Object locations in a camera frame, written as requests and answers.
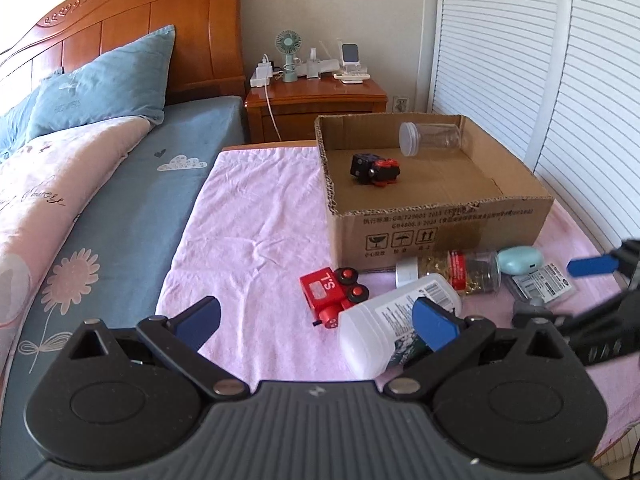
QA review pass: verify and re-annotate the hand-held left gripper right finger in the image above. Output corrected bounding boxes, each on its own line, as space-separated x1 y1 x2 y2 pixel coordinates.
382 297 567 402

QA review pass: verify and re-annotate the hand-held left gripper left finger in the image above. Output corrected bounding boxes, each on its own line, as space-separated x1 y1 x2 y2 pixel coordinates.
66 296 251 402

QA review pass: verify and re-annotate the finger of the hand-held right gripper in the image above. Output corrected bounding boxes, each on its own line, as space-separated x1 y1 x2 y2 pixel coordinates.
512 311 583 335
567 238 640 287

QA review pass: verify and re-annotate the grey plastic toy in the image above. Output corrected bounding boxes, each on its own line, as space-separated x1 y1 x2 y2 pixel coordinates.
511 296 555 317

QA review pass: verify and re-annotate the grey labelled packet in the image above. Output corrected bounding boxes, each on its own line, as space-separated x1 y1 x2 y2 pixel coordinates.
505 262 576 306

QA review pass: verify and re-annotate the white plastic bottle green label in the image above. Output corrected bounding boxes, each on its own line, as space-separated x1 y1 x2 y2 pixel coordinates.
339 274 463 380

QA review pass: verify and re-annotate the clear jar of gold pieces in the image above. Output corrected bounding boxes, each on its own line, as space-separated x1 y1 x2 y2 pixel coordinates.
395 250 502 298

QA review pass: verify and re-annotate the mint green oval case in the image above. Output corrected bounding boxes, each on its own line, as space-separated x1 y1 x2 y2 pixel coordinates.
497 246 543 276

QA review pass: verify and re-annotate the brown cardboard box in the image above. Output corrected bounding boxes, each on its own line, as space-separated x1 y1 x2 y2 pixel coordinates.
314 114 555 272

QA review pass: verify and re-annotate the red toy train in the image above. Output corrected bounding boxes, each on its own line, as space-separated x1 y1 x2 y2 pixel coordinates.
299 266 371 331

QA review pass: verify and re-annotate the pink cloth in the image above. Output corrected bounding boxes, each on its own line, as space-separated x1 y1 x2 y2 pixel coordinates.
156 145 640 461

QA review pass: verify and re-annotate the blue bed sheet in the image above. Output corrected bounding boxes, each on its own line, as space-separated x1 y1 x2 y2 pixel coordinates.
0 95 247 461

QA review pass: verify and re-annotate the white louvered closet door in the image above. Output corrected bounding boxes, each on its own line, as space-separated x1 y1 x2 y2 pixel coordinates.
425 0 573 161
520 0 640 256

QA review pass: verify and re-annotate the black and red toy car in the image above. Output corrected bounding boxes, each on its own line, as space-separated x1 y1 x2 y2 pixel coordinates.
349 152 402 187

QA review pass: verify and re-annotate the clear jar with white lid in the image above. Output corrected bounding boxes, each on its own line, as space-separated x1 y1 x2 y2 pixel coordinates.
398 122 462 157

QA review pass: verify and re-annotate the pink floral quilt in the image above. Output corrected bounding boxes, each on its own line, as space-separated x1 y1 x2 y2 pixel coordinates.
0 116 156 376

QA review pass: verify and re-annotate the wooden nightstand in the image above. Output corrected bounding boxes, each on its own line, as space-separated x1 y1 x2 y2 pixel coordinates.
244 77 389 145

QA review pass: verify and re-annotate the blue pillow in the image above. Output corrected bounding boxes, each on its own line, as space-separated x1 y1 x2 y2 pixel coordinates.
27 25 177 141
0 67 66 161

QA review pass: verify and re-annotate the white power strip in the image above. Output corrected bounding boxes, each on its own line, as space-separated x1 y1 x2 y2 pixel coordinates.
250 57 275 88

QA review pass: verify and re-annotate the white router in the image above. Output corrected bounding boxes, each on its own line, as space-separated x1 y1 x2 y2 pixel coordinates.
297 47 341 80

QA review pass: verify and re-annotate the phone on white stand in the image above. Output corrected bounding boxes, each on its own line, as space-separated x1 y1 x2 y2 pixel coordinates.
341 42 362 75

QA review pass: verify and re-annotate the small green desk fan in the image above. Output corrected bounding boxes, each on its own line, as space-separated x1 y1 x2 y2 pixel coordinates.
276 30 301 83

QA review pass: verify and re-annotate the wooden bed headboard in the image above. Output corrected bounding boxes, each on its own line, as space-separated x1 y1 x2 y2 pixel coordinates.
0 0 246 106

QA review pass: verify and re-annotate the white cable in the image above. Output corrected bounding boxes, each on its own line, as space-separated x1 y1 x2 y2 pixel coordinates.
264 85 284 143

